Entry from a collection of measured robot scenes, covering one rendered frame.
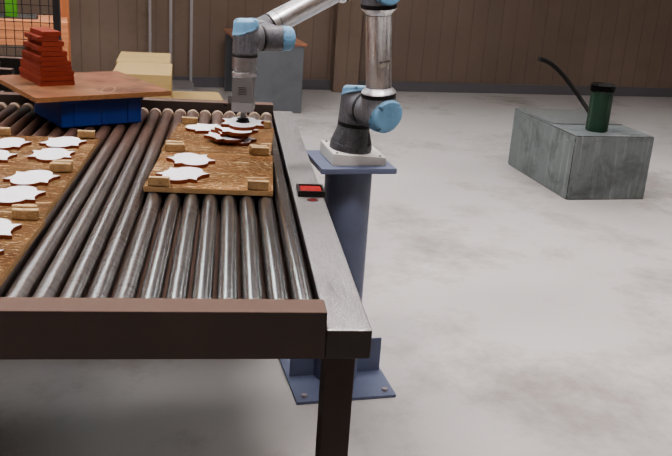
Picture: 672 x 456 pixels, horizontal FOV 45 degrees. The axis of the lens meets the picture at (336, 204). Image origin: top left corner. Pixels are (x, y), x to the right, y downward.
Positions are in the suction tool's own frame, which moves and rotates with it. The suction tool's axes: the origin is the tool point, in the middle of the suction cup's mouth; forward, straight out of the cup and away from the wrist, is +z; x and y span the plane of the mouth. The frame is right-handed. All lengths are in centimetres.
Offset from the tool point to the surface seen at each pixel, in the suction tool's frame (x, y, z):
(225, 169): -3.7, 10.3, 11.5
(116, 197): -28.7, 38.6, 13.2
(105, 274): -18, 90, 13
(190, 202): -9.1, 39.5, 13.1
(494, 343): 104, -74, 105
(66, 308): -18, 114, 10
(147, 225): -16, 59, 13
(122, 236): -20, 67, 13
